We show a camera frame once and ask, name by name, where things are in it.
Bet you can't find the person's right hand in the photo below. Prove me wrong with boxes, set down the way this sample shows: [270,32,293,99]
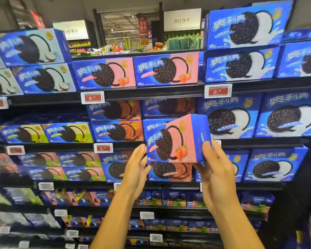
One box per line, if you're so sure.
[193,139,239,213]

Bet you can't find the person's left hand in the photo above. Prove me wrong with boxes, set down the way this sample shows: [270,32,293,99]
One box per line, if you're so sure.
[120,144,154,203]

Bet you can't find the pink strawberry cookie box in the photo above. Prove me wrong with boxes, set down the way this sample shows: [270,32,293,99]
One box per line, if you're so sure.
[133,51,200,87]
[71,57,137,91]
[146,114,212,164]

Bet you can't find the person's right forearm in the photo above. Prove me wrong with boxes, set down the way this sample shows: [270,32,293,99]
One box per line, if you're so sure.
[210,202,265,249]

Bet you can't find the person's left forearm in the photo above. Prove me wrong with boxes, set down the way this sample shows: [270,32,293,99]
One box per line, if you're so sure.
[89,190,144,249]

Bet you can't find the row of small cookie packs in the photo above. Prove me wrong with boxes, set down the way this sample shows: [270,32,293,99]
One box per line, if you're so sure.
[62,215,219,233]
[41,189,276,214]

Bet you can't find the blue peach-green cookie box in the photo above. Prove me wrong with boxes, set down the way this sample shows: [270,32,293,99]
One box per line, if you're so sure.
[63,167,106,182]
[56,152,102,168]
[18,152,62,168]
[20,167,68,181]

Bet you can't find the black metal shelf rack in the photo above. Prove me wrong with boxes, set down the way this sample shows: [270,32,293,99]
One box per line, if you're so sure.
[0,49,311,249]

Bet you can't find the blue yellow-green cookie box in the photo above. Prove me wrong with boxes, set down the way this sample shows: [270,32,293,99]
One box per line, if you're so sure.
[0,124,50,144]
[41,122,94,144]

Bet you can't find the stack of green packets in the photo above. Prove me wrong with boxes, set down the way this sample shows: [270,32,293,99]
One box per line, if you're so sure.
[167,36,203,51]

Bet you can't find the silver snack packets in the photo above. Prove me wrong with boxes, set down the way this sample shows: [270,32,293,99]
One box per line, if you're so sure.
[0,212,61,229]

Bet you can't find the green snack packets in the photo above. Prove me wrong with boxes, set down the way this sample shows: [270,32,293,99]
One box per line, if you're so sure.
[0,187,44,206]

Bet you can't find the red hanging banner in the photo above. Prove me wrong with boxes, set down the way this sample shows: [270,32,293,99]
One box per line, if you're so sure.
[31,11,46,29]
[138,18,149,35]

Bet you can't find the black support pillar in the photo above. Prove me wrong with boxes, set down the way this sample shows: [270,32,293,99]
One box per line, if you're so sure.
[159,2,164,50]

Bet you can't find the white hanging aisle sign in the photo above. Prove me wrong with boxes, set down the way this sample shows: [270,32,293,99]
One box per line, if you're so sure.
[163,8,202,32]
[52,20,90,41]

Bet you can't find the stack of white-cream cookie boxes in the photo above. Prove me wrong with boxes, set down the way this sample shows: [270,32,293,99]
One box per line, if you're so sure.
[196,0,311,183]

